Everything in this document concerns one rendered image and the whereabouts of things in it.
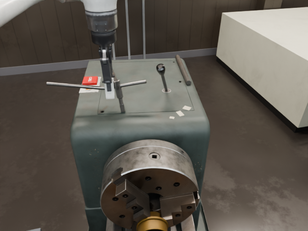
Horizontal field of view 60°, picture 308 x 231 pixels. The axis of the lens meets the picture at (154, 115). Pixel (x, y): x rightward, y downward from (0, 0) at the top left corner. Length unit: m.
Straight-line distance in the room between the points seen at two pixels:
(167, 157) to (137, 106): 0.26
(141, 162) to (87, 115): 0.28
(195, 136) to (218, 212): 1.38
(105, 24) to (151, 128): 0.36
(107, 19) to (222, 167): 2.00
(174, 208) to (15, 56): 3.90
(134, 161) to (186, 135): 0.22
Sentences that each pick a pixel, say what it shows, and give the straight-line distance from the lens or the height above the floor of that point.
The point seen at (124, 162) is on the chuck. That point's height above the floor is 1.22.
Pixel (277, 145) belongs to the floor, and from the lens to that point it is 2.98.
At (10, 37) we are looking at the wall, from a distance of 4.38.
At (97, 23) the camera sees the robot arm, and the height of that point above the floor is 1.57.
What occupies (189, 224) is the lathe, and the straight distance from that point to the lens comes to 1.11.
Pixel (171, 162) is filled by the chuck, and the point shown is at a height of 1.22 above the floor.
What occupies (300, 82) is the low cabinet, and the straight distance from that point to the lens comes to 3.06.
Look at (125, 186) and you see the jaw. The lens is 0.78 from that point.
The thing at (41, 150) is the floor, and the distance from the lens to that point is 2.88.
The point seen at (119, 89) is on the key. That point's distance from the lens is 0.92.
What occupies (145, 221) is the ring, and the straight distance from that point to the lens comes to 0.80.
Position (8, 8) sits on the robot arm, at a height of 1.63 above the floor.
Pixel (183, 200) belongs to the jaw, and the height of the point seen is 1.12.
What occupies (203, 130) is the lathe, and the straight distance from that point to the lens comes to 0.92.
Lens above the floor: 1.79
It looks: 35 degrees down
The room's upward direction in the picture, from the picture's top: straight up
